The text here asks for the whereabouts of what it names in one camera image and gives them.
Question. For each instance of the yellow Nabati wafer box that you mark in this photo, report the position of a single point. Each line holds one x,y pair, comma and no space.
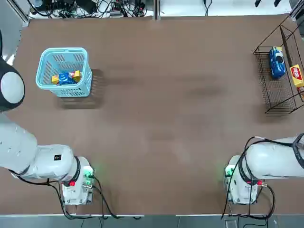
297,76
77,74

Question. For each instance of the light blue plastic basket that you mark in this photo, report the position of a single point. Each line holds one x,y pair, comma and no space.
47,82

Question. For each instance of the aluminium post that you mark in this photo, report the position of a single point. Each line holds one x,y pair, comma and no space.
156,9

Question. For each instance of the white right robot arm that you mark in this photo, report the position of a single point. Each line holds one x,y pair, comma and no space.
270,161

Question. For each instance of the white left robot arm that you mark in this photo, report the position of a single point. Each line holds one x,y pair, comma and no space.
19,152

